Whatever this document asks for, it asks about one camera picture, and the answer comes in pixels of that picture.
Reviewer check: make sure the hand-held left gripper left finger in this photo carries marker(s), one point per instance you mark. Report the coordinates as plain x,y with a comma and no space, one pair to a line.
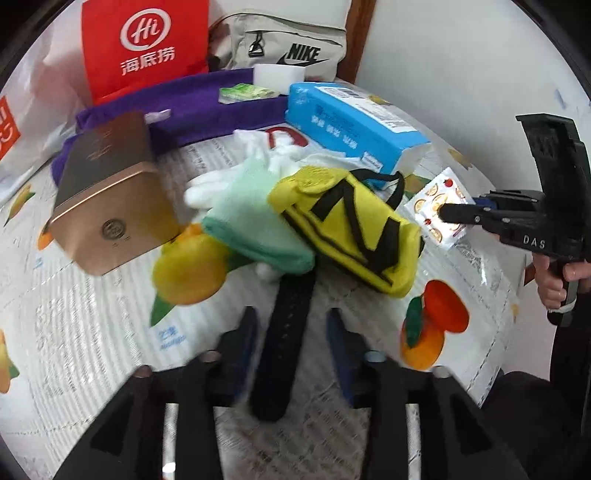
244,332

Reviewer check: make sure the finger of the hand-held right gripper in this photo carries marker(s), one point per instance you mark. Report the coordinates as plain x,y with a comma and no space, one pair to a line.
488,202
461,216

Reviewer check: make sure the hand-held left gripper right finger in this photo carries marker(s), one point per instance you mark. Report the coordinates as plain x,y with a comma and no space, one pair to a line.
339,337

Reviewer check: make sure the fruit printed packet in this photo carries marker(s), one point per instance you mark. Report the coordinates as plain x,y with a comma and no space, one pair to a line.
429,203

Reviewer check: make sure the yellow black pouch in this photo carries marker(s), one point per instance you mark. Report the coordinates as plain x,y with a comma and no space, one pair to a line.
300,189

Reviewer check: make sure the person's right forearm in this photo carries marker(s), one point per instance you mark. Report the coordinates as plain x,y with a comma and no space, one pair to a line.
572,350

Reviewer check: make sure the person's right hand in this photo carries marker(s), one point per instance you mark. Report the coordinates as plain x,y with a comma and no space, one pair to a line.
549,286

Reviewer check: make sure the light green cloth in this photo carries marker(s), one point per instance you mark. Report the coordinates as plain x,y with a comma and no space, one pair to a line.
258,221

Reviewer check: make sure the blue tissue box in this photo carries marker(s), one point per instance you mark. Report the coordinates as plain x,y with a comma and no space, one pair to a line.
341,120

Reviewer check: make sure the white cotton gloves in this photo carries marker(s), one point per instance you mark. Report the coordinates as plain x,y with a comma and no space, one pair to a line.
258,147

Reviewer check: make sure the gold tin box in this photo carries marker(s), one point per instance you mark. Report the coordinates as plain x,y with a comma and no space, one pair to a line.
115,198

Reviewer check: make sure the person's dark clothing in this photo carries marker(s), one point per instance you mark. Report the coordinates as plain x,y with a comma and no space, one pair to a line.
531,424

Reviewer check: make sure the purple towel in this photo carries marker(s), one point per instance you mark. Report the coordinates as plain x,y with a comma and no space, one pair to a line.
194,106

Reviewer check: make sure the white sponge block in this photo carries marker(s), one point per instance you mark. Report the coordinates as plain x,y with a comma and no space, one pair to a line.
277,74

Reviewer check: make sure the green wet wipe packet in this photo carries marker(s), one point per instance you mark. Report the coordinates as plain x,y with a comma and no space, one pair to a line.
244,92

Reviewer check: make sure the grey waist bag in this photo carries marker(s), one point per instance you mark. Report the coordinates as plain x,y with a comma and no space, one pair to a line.
277,41

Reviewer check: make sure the red paper bag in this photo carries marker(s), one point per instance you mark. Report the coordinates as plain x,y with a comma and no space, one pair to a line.
138,69

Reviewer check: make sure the white plastic shopping bag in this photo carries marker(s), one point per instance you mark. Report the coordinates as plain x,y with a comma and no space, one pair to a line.
37,115

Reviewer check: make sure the wooden door frame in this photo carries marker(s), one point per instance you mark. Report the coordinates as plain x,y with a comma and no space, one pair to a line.
358,32

